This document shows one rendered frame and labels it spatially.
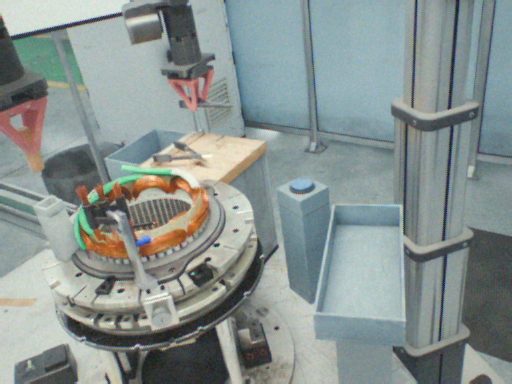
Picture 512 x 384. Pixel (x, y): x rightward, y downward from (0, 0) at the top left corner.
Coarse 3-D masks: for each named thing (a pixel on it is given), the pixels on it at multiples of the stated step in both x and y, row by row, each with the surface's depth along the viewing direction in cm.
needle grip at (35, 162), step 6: (24, 126) 62; (24, 132) 61; (30, 132) 62; (30, 138) 62; (24, 150) 63; (30, 156) 63; (36, 156) 64; (30, 162) 64; (36, 162) 64; (42, 162) 65; (30, 168) 65; (36, 168) 64; (42, 168) 65
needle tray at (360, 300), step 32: (352, 224) 81; (384, 224) 79; (352, 256) 74; (384, 256) 73; (320, 288) 63; (352, 288) 68; (384, 288) 67; (320, 320) 60; (352, 320) 58; (384, 320) 57; (352, 352) 72; (384, 352) 71
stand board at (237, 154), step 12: (192, 132) 113; (192, 144) 107; (204, 144) 106; (228, 144) 105; (240, 144) 104; (252, 144) 103; (264, 144) 104; (216, 156) 101; (228, 156) 100; (240, 156) 99; (252, 156) 100; (168, 168) 99; (180, 168) 98; (204, 168) 97; (216, 168) 96; (228, 168) 95; (240, 168) 97; (216, 180) 92; (228, 180) 94
